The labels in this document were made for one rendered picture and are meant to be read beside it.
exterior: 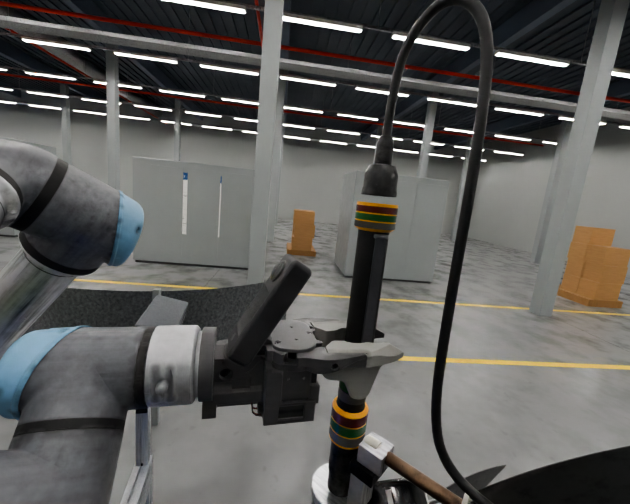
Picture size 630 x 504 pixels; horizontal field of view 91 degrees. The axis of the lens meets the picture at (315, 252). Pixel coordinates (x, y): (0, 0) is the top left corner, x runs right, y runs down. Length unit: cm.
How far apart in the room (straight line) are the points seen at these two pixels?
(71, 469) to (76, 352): 9
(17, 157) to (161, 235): 633
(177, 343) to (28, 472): 12
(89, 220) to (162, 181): 621
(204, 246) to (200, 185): 121
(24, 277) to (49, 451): 37
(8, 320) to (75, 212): 24
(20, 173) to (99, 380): 30
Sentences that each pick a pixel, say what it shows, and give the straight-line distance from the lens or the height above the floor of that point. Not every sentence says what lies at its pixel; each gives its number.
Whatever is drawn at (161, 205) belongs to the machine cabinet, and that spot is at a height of 118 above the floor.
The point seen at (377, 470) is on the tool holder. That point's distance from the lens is 41.
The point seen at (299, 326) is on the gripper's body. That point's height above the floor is 150.
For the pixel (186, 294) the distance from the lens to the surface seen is 224.
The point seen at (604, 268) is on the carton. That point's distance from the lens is 848.
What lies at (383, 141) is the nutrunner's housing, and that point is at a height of 171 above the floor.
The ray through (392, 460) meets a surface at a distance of 41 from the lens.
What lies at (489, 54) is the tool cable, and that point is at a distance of 33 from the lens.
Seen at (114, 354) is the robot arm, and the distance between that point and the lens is 33.
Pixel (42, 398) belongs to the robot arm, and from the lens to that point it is 34.
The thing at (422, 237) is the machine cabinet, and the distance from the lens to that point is 701.
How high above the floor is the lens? 165
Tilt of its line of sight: 10 degrees down
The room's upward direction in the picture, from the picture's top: 6 degrees clockwise
